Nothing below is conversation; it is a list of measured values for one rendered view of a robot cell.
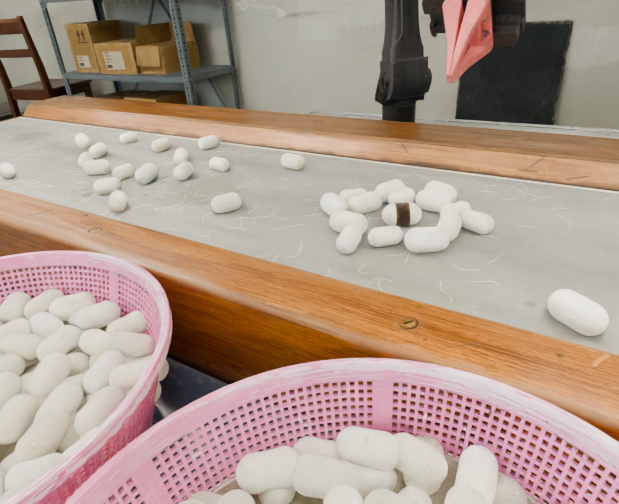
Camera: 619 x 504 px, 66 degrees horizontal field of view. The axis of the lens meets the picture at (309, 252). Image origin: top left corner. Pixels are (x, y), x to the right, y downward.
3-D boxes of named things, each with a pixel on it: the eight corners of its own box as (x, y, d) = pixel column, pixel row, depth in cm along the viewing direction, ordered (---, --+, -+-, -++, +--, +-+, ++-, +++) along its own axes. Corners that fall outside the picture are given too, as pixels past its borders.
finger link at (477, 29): (469, 55, 45) (495, -20, 47) (398, 55, 49) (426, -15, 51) (476, 101, 51) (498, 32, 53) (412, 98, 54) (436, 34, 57)
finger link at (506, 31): (495, 55, 44) (520, -22, 46) (421, 55, 48) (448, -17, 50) (499, 102, 50) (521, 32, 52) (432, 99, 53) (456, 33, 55)
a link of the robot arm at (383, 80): (432, 68, 83) (419, 64, 88) (385, 73, 82) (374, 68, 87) (430, 104, 87) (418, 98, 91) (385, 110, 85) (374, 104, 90)
